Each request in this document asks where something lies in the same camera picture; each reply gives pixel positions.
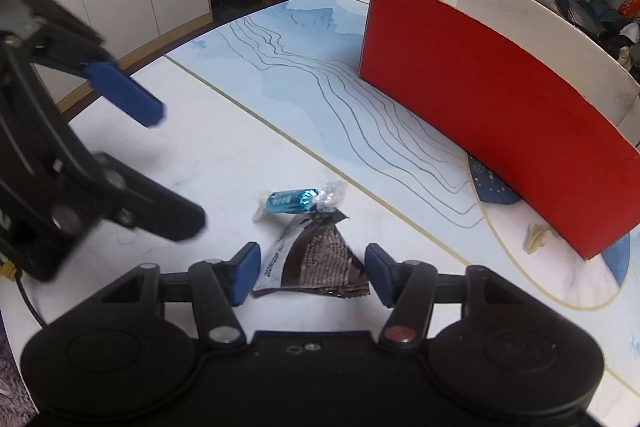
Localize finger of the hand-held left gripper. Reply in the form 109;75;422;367
30;32;166;128
95;152;207;242

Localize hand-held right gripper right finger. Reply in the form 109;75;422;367
365;243;538;353

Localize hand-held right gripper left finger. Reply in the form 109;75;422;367
102;242;262;350

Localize dark brown snack packet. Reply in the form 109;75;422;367
251;208;372;300

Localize teal candy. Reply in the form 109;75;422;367
251;181;348;224

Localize red cardboard box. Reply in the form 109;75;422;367
358;0;640;261

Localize black cable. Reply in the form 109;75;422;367
0;264;48;328

